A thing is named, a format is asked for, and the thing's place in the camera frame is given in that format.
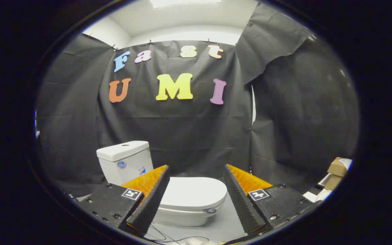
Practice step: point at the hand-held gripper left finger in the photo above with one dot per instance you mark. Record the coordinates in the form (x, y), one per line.
(150, 204)

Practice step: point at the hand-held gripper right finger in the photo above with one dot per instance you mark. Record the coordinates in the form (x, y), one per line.
(242, 204)

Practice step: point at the white toilet lid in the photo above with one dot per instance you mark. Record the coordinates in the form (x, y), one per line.
(192, 192)

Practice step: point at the black backdrop cloth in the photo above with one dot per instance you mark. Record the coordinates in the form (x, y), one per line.
(182, 129)

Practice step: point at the brown cardboard box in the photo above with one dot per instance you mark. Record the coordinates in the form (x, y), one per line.
(333, 182)
(337, 166)

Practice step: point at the ceiling light panel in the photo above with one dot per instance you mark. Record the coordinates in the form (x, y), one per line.
(182, 2)

